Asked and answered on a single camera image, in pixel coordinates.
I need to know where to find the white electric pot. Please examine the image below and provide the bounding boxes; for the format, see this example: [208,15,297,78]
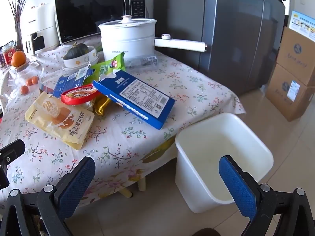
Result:
[98,15,207,62]

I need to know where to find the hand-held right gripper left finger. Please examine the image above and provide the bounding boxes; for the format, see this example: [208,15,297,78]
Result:
[0,156,96,236]

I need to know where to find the green snack bag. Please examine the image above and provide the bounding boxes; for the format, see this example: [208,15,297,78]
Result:
[90,54,126,81]

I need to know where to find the dark green pumpkin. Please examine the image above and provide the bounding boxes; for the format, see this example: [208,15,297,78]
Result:
[66,42,89,60]

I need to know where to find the torn blue carton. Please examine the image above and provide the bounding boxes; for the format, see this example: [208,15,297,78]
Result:
[39,67,96,98]

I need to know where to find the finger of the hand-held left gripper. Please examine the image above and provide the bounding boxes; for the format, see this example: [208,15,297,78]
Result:
[0,139,26,190]

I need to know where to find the vase with dry twigs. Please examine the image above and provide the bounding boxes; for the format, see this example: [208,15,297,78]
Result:
[5,0,27,52]

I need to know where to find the floral tablecloth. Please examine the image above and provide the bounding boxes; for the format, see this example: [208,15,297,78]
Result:
[0,39,246,209]

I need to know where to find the blue white printed box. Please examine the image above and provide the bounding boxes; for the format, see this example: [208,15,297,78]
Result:
[288,10,315,38]

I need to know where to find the large orange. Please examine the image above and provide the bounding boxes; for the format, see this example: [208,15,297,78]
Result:
[11,51,27,67]

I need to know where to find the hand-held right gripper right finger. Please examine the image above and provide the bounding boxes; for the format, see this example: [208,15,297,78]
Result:
[219,155,315,236]

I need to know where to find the black microwave oven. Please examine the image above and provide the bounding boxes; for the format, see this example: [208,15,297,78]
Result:
[55,0,154,46]

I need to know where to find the white dish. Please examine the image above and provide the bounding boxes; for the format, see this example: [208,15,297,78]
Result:
[61,56,99,72]

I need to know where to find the brown fuzzy slipper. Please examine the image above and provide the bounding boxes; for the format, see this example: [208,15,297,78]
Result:
[192,228,222,236]

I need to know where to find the white kitchen appliance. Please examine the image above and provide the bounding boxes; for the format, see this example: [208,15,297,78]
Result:
[21,2,59,54]

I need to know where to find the white plastic bin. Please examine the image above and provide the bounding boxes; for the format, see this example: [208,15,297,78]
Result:
[175,112,274,214]

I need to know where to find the blue carton with label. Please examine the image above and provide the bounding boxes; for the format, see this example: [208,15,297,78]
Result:
[92,69,176,130]

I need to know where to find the yellow snack packet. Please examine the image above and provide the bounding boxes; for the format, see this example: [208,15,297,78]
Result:
[94,96,111,116]

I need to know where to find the red label jar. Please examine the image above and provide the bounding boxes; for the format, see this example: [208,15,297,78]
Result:
[1,44,17,65]

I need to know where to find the red snack packet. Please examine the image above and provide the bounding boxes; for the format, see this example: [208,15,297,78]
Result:
[61,84,101,106]

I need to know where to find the brown cardboard box white label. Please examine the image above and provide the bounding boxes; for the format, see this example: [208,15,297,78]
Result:
[265,63,315,122]

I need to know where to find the glass jar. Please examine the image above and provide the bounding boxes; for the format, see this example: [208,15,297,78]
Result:
[5,59,45,96]

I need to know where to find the clear plastic container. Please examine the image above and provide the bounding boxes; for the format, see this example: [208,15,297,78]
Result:
[124,55,159,67]

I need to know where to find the beige snack pouch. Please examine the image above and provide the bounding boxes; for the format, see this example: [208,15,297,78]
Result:
[25,91,95,151]

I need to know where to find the white flower-print bowl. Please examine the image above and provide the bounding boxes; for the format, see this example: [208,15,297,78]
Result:
[63,45,97,67]

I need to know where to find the grey refrigerator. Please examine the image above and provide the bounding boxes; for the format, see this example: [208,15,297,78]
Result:
[153,0,287,96]

